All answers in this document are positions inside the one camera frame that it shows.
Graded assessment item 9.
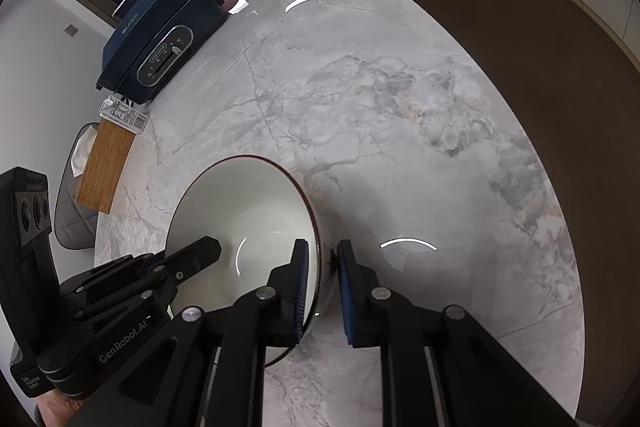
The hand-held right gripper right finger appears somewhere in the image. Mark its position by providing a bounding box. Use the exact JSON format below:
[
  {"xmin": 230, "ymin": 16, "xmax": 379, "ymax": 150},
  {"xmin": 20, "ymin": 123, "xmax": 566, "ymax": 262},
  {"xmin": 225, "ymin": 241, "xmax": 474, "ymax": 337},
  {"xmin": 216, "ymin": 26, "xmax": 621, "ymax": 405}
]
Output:
[{"xmin": 336, "ymin": 240, "xmax": 577, "ymax": 427}]

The white tissue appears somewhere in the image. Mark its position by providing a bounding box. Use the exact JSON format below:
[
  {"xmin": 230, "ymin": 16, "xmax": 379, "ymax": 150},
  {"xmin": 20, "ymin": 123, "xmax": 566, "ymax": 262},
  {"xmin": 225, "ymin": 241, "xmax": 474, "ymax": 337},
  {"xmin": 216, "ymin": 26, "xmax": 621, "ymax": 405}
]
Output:
[{"xmin": 70, "ymin": 124, "xmax": 102, "ymax": 178}]

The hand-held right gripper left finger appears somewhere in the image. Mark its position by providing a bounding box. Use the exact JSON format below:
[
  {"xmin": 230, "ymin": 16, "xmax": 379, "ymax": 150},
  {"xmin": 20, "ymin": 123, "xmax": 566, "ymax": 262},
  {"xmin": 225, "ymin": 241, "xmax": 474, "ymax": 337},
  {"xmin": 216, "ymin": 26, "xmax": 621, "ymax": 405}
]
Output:
[{"xmin": 65, "ymin": 237, "xmax": 309, "ymax": 427}]

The clear labelled packet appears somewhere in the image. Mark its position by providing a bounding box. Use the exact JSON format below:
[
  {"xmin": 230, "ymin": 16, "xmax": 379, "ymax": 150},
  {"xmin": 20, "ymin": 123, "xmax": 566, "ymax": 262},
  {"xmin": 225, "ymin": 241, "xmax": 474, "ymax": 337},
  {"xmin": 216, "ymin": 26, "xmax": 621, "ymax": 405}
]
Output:
[{"xmin": 98, "ymin": 95, "xmax": 151, "ymax": 136}]

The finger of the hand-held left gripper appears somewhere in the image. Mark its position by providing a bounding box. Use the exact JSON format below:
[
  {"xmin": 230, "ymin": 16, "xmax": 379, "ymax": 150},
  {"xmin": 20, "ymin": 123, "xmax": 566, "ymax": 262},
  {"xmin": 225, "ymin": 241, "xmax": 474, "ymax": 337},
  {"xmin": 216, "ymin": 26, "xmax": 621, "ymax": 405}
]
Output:
[{"xmin": 152, "ymin": 236, "xmax": 223, "ymax": 292}]

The grey quilted chair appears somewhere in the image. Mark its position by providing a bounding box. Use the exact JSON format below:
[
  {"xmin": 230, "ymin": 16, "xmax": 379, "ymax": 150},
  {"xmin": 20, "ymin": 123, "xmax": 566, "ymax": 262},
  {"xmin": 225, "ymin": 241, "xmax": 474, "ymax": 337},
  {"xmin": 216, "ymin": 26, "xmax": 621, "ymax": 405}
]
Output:
[{"xmin": 53, "ymin": 122, "xmax": 102, "ymax": 251}]

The wooden tissue box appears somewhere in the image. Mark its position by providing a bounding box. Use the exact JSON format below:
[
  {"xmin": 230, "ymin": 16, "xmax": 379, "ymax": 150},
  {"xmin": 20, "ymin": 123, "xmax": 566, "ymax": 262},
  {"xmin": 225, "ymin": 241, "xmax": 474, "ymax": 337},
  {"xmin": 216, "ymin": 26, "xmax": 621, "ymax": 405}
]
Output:
[{"xmin": 74, "ymin": 119, "xmax": 137, "ymax": 214}]

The floral bowl with dark rim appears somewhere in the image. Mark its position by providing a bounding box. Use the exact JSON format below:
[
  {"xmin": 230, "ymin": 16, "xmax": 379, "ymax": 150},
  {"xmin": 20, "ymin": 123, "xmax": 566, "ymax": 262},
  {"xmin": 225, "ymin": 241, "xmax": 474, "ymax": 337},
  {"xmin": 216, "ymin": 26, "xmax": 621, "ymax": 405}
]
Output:
[{"xmin": 165, "ymin": 155, "xmax": 335, "ymax": 369}]

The navy blue kitchen appliance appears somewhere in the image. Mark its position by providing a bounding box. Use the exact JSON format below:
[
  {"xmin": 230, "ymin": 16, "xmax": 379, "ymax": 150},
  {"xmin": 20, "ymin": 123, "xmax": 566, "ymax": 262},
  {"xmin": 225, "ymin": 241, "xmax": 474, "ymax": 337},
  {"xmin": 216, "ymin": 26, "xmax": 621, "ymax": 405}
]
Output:
[{"xmin": 96, "ymin": 0, "xmax": 232, "ymax": 106}]

